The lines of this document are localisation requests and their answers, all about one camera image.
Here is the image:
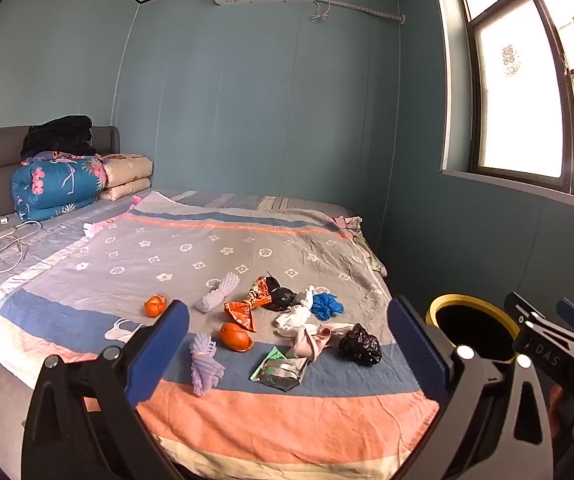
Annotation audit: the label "bed with patterned sheet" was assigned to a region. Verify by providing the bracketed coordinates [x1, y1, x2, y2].
[0, 190, 440, 480]

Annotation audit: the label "pink plastic bag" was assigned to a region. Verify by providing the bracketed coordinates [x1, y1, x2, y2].
[291, 323, 353, 363]

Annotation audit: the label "brown framed window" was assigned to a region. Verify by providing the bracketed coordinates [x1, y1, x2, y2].
[429, 0, 574, 213]

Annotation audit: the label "white charging cables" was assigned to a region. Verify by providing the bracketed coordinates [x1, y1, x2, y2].
[0, 125, 44, 277]

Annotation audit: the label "beige stacked pillows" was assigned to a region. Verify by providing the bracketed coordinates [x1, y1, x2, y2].
[98, 154, 154, 202]

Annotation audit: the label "pink floral cloth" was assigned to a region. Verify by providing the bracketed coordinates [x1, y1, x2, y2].
[331, 215, 388, 277]

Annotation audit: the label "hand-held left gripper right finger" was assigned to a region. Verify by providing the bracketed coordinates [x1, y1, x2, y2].
[386, 296, 554, 480]

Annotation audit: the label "small orange fruit peel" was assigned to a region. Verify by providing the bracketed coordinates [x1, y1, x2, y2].
[144, 294, 168, 318]

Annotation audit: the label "black folded cloth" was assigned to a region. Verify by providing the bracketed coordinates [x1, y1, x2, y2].
[21, 115, 98, 160]

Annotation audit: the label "silver and green snack packet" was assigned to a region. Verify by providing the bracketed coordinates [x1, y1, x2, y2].
[250, 346, 310, 392]

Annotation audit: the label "black bin with yellow rim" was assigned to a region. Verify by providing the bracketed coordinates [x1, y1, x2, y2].
[426, 294, 521, 364]

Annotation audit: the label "white foam fruit net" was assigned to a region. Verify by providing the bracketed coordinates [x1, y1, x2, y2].
[196, 271, 240, 314]

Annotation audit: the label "blue floral folded quilt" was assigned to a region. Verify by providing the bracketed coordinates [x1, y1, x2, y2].
[11, 154, 108, 222]

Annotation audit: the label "small pink white cloth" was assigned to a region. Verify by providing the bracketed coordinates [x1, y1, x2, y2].
[83, 217, 118, 239]

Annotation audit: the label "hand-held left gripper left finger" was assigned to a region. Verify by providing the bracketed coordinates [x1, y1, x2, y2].
[21, 300, 191, 480]

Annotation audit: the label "window sticker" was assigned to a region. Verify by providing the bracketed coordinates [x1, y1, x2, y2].
[500, 45, 524, 77]

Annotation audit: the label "blue plastic bag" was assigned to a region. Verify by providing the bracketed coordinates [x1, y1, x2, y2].
[311, 292, 343, 321]

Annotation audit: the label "orange snack wrapper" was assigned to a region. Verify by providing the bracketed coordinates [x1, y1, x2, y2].
[224, 276, 280, 333]

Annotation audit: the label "white tissue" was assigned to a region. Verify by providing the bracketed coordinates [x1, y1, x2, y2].
[273, 285, 316, 337]

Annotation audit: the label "large black plastic bag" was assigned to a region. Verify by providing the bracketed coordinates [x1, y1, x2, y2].
[337, 323, 383, 367]

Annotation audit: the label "small black plastic bag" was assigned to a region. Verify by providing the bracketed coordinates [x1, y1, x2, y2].
[266, 271, 296, 312]

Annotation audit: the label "wrapped air conditioner pipe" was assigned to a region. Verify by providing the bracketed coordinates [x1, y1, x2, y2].
[328, 0, 407, 26]

